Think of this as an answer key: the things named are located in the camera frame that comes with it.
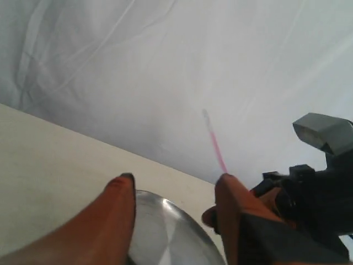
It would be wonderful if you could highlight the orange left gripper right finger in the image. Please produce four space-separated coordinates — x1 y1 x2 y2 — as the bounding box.
215 174 351 264

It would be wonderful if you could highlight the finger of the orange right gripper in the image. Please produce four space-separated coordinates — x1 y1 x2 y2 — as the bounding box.
201 206 217 227

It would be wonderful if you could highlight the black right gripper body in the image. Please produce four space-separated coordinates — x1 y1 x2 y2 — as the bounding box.
251 153 352 258

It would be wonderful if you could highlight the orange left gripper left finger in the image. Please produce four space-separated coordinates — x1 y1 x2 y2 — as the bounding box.
1 173 136 264

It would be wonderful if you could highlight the pink straw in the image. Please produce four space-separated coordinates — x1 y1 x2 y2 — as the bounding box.
202 109 227 173

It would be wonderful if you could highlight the round stainless steel plate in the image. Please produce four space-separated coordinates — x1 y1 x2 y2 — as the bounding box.
126 190 225 265

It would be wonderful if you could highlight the white backdrop sheet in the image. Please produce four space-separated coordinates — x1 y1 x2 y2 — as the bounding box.
1 1 352 186

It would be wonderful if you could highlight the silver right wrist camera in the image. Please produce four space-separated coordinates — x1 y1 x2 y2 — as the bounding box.
292 113 352 156

